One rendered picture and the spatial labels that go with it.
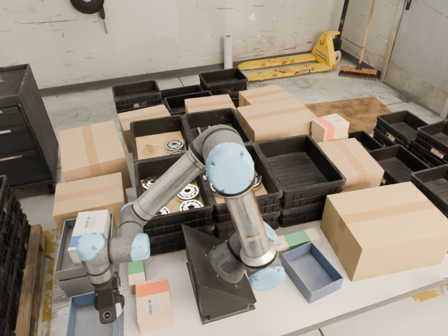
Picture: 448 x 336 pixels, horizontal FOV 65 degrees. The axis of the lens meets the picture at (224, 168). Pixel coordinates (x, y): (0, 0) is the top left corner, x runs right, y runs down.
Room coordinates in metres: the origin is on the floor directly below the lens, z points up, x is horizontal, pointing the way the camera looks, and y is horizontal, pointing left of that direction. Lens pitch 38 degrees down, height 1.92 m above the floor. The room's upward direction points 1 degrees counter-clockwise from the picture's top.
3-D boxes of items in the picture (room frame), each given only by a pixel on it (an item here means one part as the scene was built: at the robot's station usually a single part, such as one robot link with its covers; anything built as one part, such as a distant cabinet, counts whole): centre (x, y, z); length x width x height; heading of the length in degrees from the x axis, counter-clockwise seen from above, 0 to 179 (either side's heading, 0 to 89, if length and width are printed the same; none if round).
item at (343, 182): (1.34, -0.35, 0.92); 0.40 x 0.30 x 0.02; 14
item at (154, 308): (0.73, 0.27, 0.74); 0.16 x 0.12 x 0.07; 13
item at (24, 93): (2.40, 1.65, 0.45); 0.60 x 0.45 x 0.90; 17
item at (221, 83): (3.13, -0.01, 0.37); 0.40 x 0.30 x 0.45; 107
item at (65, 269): (0.95, 0.56, 0.82); 0.27 x 0.20 x 0.05; 11
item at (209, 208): (1.19, 0.24, 0.92); 0.40 x 0.30 x 0.02; 14
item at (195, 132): (1.65, 0.04, 0.87); 0.40 x 0.30 x 0.11; 14
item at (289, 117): (1.84, -0.32, 0.80); 0.40 x 0.30 x 0.20; 107
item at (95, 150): (1.57, 0.70, 0.80); 0.40 x 0.30 x 0.20; 22
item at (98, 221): (0.97, 0.54, 0.85); 0.20 x 0.12 x 0.09; 6
